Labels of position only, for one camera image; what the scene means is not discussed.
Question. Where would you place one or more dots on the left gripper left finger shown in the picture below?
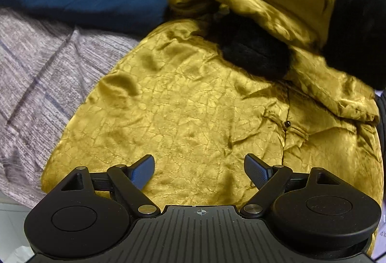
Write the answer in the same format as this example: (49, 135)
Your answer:
(127, 184)

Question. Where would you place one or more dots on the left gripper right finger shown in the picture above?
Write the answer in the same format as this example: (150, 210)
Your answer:
(270, 181)

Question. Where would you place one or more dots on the gold satin jacket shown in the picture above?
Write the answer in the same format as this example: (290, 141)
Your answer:
(290, 81)

